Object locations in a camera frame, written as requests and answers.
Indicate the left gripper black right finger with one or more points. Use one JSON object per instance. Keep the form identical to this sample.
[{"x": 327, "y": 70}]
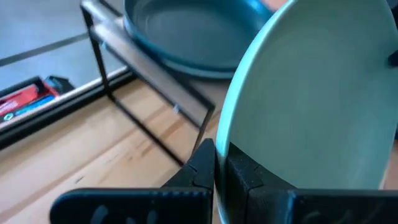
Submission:
[{"x": 311, "y": 208}]

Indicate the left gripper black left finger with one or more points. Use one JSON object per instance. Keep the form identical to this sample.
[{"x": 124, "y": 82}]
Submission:
[{"x": 140, "y": 207}]

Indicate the pale sage green plate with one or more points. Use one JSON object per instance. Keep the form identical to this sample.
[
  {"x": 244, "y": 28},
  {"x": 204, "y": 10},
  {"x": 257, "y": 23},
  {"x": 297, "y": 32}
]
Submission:
[{"x": 311, "y": 109}]

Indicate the dark teal plate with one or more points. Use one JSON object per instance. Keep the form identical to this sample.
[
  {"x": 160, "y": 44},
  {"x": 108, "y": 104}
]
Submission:
[{"x": 192, "y": 34}]

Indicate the red and black toolbox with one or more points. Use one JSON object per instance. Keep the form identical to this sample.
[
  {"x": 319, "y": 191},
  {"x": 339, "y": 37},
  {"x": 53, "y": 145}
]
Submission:
[{"x": 21, "y": 98}]

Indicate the black aluminium table frame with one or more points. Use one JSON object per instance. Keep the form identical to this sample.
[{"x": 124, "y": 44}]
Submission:
[{"x": 62, "y": 112}]

